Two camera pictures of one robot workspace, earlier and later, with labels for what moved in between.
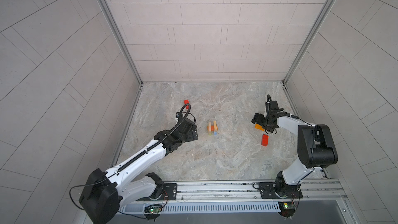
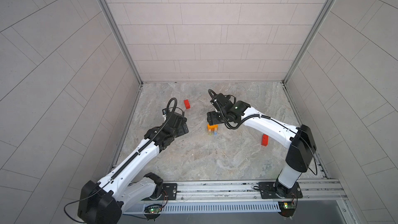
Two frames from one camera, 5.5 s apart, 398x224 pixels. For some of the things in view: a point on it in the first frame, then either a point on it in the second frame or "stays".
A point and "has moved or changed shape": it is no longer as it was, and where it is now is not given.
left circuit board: (153, 211) stays
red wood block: (265, 140) stays
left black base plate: (169, 192) stays
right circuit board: (287, 209) stays
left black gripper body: (188, 136) -> (179, 131)
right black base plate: (270, 190) stays
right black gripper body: (264, 121) -> (219, 116)
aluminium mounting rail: (241, 197) stays
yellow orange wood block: (256, 126) has moved or changed shape
